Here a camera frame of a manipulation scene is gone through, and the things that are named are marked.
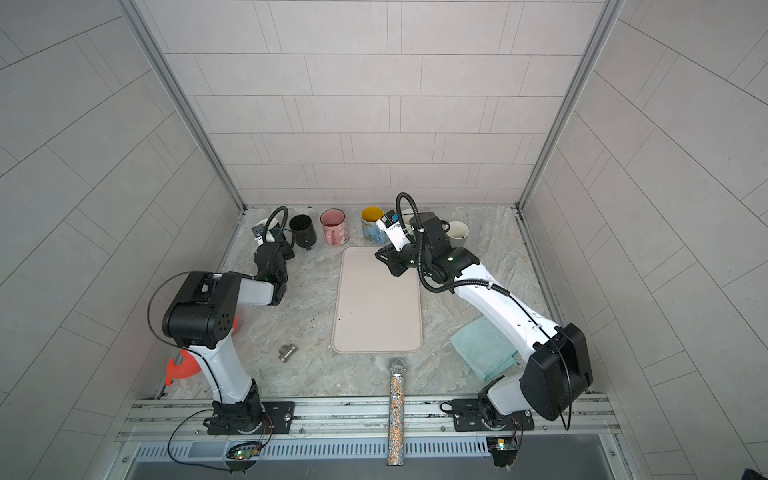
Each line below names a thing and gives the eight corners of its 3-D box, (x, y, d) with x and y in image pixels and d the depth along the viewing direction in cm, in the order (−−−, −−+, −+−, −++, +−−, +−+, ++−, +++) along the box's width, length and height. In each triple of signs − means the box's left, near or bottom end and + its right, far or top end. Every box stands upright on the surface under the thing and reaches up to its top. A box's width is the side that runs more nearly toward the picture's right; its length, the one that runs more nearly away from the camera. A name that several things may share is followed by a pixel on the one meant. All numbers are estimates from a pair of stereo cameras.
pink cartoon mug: (322, 254, 104) (316, 236, 96) (327, 227, 112) (322, 208, 104) (345, 255, 104) (341, 236, 96) (349, 227, 112) (346, 208, 104)
